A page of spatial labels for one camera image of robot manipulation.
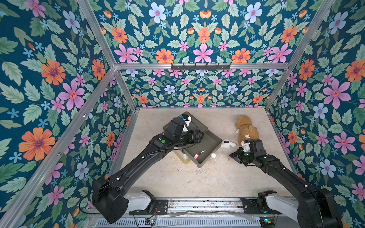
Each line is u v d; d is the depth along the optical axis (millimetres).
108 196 379
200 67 918
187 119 684
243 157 745
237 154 750
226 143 954
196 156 767
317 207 447
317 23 734
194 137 660
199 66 912
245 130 904
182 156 821
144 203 608
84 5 676
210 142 812
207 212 724
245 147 785
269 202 618
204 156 760
